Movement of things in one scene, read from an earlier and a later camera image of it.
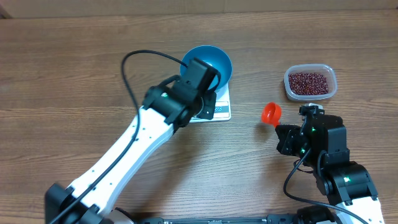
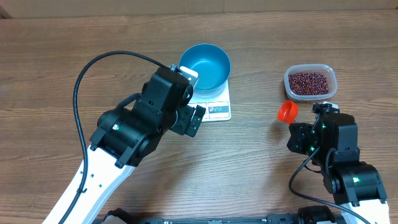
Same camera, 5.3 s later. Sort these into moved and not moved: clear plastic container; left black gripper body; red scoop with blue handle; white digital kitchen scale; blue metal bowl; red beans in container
Moved: left black gripper body; red scoop with blue handle
Not moved: blue metal bowl; white digital kitchen scale; red beans in container; clear plastic container
